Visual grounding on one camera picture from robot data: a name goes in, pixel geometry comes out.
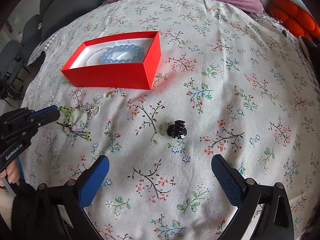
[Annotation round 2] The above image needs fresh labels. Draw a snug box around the green bead bracelet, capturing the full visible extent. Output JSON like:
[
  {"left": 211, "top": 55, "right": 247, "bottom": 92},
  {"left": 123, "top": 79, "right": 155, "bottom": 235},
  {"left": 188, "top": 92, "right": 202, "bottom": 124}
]
[{"left": 56, "top": 105, "right": 92, "bottom": 142}]

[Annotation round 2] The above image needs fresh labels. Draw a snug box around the orange plush cushion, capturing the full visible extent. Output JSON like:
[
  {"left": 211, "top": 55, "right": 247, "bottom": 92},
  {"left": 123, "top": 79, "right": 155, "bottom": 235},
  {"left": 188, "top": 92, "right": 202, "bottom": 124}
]
[{"left": 267, "top": 0, "right": 319, "bottom": 40}]

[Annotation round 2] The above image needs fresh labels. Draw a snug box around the dark grey sofa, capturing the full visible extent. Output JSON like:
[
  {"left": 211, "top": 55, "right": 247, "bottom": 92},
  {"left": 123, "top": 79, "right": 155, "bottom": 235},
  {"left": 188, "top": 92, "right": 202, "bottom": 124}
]
[{"left": 1, "top": 0, "right": 105, "bottom": 82}]

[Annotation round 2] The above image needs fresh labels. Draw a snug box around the small gold earring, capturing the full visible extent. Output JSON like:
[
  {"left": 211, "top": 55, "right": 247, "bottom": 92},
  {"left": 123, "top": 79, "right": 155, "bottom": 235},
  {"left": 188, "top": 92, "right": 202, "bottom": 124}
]
[{"left": 104, "top": 90, "right": 117, "bottom": 98}]

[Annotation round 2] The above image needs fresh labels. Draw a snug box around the dark brown blanket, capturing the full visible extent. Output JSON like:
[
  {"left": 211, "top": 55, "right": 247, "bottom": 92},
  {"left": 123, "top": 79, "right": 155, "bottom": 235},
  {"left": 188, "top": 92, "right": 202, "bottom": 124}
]
[{"left": 298, "top": 36, "right": 320, "bottom": 82}]

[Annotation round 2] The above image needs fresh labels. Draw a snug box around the light blue bead bracelet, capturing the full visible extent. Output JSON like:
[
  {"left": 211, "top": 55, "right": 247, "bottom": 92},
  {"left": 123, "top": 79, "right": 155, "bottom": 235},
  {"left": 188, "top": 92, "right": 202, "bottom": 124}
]
[{"left": 100, "top": 44, "right": 146, "bottom": 65}]

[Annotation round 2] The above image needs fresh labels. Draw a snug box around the red jewelry box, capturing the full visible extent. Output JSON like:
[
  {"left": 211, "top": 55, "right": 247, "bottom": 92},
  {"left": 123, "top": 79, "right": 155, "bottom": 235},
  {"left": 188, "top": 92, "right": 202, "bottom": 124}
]
[{"left": 61, "top": 31, "right": 161, "bottom": 90}]

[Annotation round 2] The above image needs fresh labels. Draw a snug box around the person's left hand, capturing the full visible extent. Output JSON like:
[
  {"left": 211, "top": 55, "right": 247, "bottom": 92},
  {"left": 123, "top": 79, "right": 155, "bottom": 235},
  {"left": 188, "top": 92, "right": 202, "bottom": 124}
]
[{"left": 0, "top": 160, "right": 20, "bottom": 184}]

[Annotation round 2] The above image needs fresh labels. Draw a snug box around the black hair claw clip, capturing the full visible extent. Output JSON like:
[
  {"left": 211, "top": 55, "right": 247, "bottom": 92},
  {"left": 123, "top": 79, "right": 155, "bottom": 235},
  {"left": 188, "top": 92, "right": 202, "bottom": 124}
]
[{"left": 167, "top": 120, "right": 187, "bottom": 139}]

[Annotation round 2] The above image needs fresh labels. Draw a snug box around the floral bed sheet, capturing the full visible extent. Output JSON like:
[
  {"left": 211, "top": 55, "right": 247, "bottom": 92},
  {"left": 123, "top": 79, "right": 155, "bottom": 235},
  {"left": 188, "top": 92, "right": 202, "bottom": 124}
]
[{"left": 21, "top": 0, "right": 319, "bottom": 239}]

